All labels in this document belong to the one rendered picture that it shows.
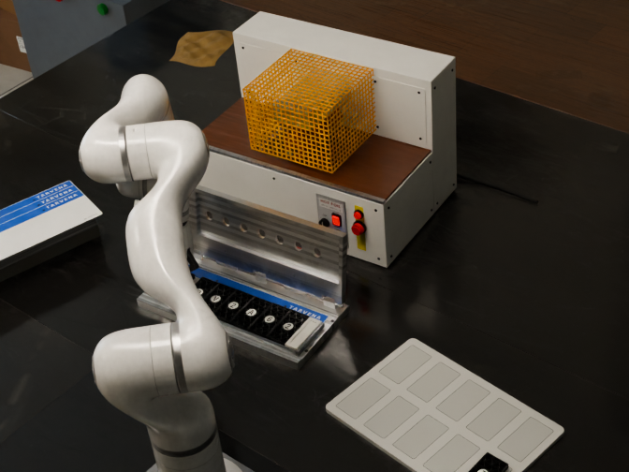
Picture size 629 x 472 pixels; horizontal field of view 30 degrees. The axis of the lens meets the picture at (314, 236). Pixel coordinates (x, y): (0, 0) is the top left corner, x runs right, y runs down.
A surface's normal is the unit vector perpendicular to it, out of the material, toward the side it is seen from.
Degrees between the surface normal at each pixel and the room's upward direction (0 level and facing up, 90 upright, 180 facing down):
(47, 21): 90
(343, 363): 0
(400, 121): 90
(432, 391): 0
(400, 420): 0
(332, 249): 81
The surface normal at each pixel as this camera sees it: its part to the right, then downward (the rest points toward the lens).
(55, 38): -0.63, 0.52
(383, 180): -0.08, -0.78
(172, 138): 0.00, -0.40
